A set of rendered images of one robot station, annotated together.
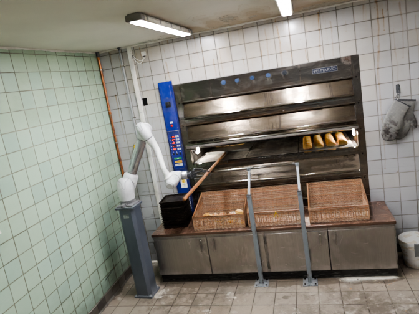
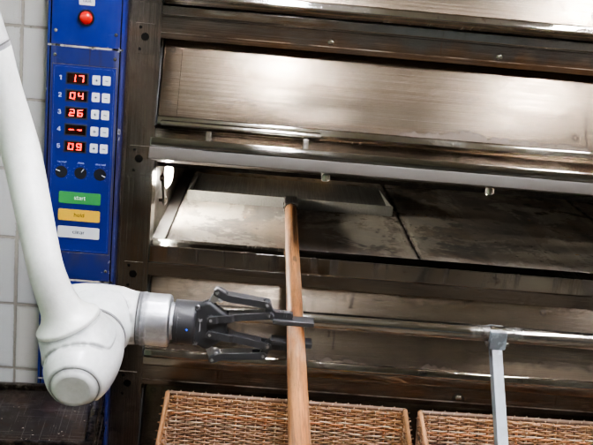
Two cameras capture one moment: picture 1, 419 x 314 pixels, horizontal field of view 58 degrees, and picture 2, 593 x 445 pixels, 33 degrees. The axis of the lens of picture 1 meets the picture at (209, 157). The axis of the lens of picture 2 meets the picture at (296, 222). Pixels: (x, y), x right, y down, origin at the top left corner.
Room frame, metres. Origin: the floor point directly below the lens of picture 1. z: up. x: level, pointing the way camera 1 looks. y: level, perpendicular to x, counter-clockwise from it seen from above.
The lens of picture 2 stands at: (2.15, 0.55, 1.78)
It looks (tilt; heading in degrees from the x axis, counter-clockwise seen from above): 14 degrees down; 342
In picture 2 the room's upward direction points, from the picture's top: 5 degrees clockwise
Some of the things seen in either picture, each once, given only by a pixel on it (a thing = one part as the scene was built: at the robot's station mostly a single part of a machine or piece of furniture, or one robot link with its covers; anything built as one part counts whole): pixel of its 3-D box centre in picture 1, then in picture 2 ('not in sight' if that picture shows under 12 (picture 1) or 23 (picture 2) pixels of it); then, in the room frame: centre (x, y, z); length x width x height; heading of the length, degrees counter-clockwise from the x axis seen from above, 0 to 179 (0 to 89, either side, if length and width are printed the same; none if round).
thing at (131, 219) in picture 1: (138, 250); not in sight; (3.72, 0.89, 0.50); 0.21 x 0.21 x 1.00; 72
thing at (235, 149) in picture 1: (229, 148); (289, 189); (4.83, -0.27, 1.19); 0.55 x 0.36 x 0.03; 75
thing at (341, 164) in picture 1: (272, 170); (540, 343); (4.05, -0.66, 1.02); 1.79 x 0.11 x 0.19; 75
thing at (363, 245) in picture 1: (269, 243); not in sight; (3.81, -0.48, 0.29); 2.42 x 0.56 x 0.58; 75
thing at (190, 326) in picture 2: (192, 174); (200, 323); (3.73, 0.20, 1.20); 0.09 x 0.07 x 0.08; 74
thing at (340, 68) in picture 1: (261, 80); not in sight; (4.08, -0.67, 1.99); 1.80 x 0.08 x 0.21; 75
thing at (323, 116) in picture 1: (266, 123); (575, 116); (4.05, -0.66, 1.54); 1.79 x 0.11 x 0.19; 75
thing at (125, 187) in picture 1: (125, 188); not in sight; (3.73, 0.89, 1.17); 0.18 x 0.16 x 0.22; 2
